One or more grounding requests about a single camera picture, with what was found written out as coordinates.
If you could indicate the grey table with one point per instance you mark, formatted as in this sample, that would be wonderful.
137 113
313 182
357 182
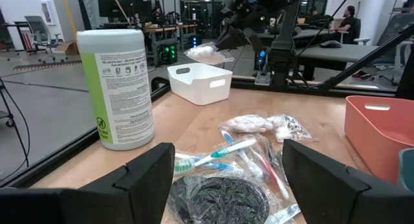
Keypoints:
339 54

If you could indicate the grey mesh chair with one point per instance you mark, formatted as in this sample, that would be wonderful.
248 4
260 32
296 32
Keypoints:
398 21

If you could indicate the bagged pale toothbrush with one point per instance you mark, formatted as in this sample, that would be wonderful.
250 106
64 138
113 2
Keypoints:
283 214

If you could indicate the white plastic bag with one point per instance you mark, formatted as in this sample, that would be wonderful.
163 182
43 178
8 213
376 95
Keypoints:
194 91

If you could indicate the computer tower green lights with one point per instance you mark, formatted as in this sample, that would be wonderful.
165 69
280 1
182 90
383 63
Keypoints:
168 54

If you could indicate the grey office chair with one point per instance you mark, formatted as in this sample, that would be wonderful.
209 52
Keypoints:
39 29

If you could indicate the bagged red toothbrush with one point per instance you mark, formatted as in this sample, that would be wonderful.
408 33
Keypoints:
275 177

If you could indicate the orange plastic bin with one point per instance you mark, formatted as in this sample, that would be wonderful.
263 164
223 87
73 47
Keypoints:
372 143

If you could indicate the cardboard box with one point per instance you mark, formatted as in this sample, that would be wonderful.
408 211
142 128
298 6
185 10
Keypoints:
66 48

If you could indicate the white green wipes canister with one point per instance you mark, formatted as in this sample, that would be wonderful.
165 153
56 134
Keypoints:
123 88

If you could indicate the teal plastic bin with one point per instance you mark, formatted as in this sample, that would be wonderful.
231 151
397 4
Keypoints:
408 169

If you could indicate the black aluminium table frame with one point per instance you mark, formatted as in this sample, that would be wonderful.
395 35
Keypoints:
339 92

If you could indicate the wooden desk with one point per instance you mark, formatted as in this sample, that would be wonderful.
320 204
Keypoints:
161 29

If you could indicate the bagged blue toothbrush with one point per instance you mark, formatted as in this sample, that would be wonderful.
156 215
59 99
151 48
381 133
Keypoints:
243 156
220 166

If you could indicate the cotton balls bag with writing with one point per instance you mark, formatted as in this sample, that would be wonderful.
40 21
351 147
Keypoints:
291 128

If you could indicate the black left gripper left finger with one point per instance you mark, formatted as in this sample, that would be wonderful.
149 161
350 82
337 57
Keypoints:
97 204

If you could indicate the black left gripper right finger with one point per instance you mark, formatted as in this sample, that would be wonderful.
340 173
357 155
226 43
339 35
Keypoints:
339 201

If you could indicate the bagged white cotton balls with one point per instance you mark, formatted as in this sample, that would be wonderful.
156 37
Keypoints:
205 54
247 123

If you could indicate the silver aluminium bracket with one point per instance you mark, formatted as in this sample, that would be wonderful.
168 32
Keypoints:
262 79

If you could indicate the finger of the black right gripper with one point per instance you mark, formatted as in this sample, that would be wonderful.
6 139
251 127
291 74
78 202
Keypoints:
231 39
255 39

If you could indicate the person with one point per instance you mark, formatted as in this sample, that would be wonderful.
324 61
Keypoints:
347 25

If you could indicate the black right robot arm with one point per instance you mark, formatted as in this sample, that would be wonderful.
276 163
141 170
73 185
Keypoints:
284 36

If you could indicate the bagged green white toothbrush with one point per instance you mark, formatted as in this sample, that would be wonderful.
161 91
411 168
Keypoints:
226 150

